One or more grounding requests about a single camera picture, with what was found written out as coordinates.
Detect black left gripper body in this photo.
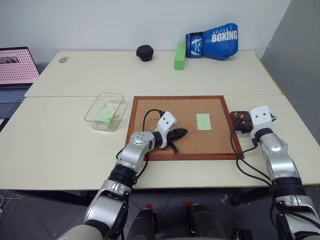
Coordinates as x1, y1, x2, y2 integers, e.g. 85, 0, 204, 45
166, 128, 181, 144

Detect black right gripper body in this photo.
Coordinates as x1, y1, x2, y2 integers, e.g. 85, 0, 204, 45
238, 112, 254, 137

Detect dark small tray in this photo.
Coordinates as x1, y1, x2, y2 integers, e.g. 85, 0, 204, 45
229, 110, 252, 134

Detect green sticky note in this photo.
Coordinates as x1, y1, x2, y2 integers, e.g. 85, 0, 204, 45
195, 113, 213, 132

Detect clear plastic box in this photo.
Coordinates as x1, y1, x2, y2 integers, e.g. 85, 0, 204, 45
84, 91, 129, 132

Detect crumpled green notes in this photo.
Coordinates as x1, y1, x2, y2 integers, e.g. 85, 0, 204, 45
95, 104, 120, 125

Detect green foam block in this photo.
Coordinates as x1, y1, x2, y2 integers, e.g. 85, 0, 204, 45
173, 42, 187, 71

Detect dark rounded shape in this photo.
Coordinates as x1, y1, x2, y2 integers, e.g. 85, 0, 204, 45
129, 208, 158, 240
187, 203, 227, 240

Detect blue boxing glove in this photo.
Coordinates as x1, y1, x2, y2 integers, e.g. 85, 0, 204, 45
185, 22, 239, 61

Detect black round zipper case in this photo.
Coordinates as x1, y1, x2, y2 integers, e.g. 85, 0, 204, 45
135, 44, 154, 63

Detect beige robot torso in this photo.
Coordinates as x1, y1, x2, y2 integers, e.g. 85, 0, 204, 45
56, 223, 106, 240

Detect open laptop with pink screen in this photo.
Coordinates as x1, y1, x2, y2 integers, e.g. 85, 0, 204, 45
0, 46, 41, 133

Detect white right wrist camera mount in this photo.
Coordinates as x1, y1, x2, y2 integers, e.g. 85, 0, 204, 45
248, 105, 274, 134

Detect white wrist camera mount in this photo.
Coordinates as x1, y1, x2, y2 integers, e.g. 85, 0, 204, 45
155, 111, 179, 150
248, 105, 274, 134

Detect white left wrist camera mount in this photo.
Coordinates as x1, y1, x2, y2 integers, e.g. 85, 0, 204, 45
155, 111, 179, 150

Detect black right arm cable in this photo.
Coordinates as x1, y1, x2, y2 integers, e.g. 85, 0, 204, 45
229, 117, 274, 187

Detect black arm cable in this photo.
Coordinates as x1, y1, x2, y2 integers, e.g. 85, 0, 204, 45
115, 109, 165, 187
229, 117, 274, 187

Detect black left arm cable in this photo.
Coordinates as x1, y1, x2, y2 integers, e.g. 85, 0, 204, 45
115, 109, 165, 187

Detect cork board with wooden frame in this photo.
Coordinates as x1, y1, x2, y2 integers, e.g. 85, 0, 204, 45
124, 95, 245, 162

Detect black table frame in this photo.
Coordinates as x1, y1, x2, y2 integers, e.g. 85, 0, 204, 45
0, 184, 320, 209

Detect thin white cable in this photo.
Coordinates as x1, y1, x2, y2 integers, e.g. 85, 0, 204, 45
0, 194, 26, 216

